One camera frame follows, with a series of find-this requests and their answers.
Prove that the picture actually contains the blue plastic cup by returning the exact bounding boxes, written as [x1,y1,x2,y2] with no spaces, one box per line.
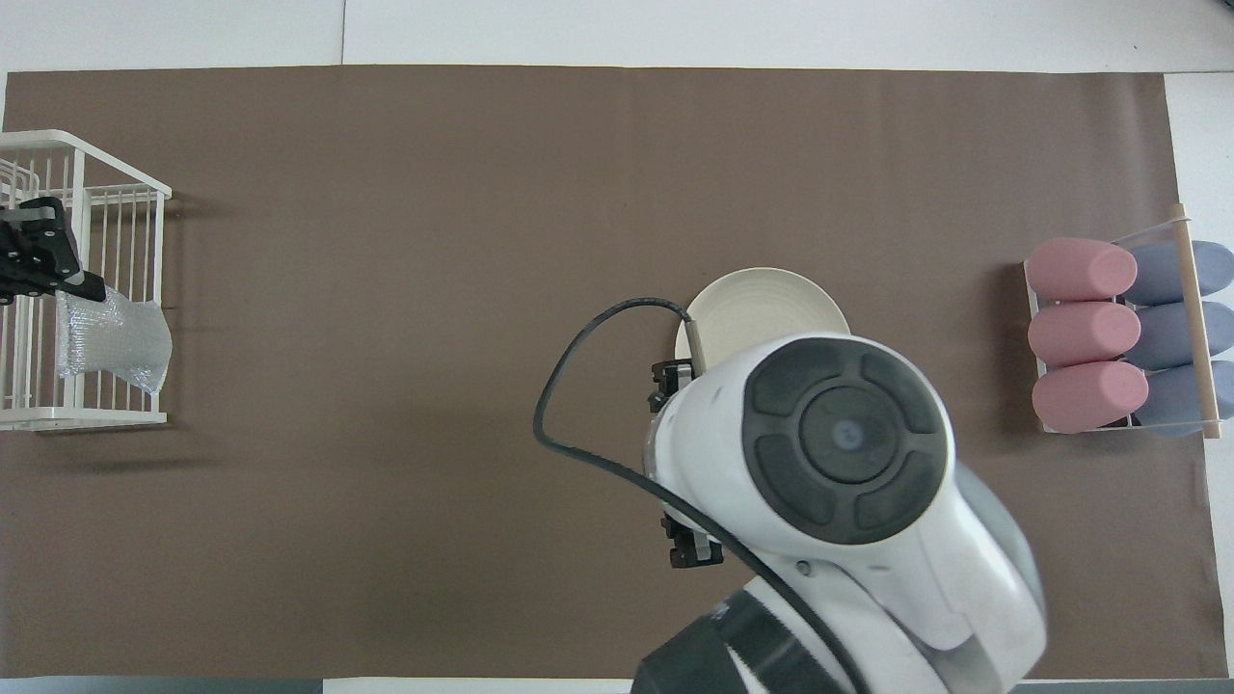
[1123,241,1234,307]
[1138,360,1234,437]
[1133,301,1234,371]

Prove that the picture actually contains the cream round plate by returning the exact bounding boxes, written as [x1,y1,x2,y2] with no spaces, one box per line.
[675,267,852,379]

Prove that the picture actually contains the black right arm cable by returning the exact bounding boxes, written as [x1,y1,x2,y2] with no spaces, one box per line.
[533,297,864,694]

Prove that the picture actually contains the pink plastic cup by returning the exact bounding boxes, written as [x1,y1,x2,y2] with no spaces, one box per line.
[1028,301,1142,368]
[1025,238,1139,302]
[1032,360,1150,435]

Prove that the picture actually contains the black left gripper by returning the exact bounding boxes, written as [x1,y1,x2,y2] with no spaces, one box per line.
[0,198,107,305]

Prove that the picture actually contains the white wire dish rack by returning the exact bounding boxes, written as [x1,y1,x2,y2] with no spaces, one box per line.
[0,130,173,432]

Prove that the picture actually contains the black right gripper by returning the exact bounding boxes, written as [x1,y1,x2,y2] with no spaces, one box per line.
[644,357,726,570]

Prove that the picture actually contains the brown table mat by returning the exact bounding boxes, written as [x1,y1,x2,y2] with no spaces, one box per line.
[0,66,1225,681]

